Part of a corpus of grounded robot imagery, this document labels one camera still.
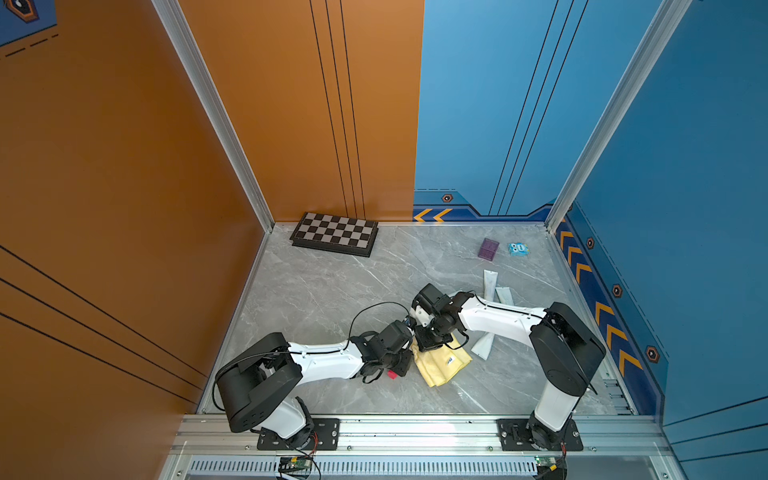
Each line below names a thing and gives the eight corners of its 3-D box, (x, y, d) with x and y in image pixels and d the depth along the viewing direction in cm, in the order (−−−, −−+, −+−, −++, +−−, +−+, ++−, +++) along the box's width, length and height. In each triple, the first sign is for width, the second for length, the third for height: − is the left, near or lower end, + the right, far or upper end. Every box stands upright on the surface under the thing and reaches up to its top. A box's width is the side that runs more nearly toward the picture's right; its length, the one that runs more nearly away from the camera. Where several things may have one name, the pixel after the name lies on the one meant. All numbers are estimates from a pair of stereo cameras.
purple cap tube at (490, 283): (484, 300, 100) (486, 297, 99) (484, 273, 108) (485, 269, 106) (496, 302, 100) (498, 299, 98) (495, 275, 107) (497, 271, 105)
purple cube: (477, 257, 112) (480, 248, 108) (481, 246, 116) (484, 237, 112) (492, 262, 111) (495, 253, 107) (496, 251, 114) (499, 242, 110)
